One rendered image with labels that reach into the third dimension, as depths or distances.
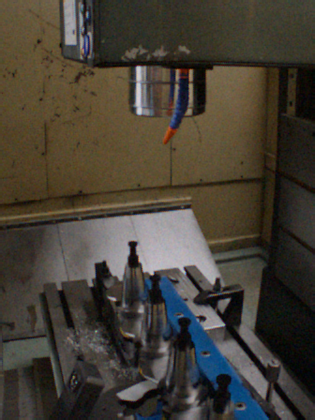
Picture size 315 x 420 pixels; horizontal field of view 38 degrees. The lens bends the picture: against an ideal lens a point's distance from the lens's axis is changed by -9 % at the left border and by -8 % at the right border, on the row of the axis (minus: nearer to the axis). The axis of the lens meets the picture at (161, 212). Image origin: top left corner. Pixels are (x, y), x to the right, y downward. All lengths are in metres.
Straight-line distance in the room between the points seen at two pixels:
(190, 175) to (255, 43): 1.52
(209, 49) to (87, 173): 1.44
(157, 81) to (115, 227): 1.24
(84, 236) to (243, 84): 0.96
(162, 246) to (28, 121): 0.76
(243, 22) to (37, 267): 1.46
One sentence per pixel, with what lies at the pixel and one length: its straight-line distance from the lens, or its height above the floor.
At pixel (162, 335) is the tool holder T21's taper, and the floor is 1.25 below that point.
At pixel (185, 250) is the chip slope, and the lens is 2.04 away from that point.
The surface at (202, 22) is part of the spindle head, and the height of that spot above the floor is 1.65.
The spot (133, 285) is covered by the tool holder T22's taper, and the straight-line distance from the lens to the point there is 0.74.
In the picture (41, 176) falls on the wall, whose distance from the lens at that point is 2.03.
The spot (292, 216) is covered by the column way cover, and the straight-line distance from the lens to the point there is 1.41.
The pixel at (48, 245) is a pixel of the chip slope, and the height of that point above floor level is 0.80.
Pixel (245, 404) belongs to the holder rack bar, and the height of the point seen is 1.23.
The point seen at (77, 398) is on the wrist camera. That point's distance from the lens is 0.55.
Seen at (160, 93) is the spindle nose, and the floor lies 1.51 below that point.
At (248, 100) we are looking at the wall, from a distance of 2.23.
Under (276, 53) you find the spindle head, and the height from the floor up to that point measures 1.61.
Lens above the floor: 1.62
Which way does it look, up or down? 21 degrees down
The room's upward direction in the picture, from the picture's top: straight up
